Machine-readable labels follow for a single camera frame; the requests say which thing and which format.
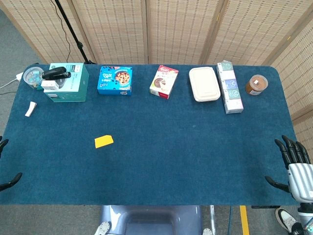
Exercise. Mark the brown sauce jar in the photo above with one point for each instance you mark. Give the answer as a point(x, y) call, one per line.
point(256, 85)

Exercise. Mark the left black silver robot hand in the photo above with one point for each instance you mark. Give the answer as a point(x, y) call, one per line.
point(11, 182)

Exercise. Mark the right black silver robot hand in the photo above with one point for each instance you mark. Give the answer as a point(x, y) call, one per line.
point(299, 177)

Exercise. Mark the red white cake box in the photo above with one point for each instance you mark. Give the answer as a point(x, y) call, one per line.
point(163, 83)

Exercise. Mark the white curved plastic piece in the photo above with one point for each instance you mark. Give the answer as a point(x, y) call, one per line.
point(30, 109)

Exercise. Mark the clear jar of clips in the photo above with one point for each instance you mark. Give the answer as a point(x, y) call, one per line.
point(31, 77)

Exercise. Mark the pastel tissue pack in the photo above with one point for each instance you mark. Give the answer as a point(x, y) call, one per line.
point(230, 88)

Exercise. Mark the small white box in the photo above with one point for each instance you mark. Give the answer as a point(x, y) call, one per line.
point(49, 84)

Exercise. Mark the metal table leg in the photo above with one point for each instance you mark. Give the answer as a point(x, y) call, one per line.
point(212, 219)

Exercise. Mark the white shoe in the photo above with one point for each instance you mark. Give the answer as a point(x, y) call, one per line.
point(286, 219)

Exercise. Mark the blue table mat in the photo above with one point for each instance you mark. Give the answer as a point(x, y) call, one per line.
point(156, 151)

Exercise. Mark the teal Philips box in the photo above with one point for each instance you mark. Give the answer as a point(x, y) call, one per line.
point(73, 90)

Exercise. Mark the bamboo folding screen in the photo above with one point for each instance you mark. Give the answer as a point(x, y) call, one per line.
point(176, 29)

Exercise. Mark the beige lidded lunch box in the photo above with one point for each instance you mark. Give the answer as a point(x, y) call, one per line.
point(205, 84)

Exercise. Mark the purple robot base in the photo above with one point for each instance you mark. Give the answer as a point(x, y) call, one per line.
point(151, 220)

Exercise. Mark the blue cookie box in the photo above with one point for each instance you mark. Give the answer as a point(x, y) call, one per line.
point(115, 80)

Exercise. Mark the black stapler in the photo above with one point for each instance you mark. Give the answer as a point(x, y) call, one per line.
point(55, 73)

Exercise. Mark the black tripod stand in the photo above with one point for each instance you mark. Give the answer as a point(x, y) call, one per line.
point(73, 31)

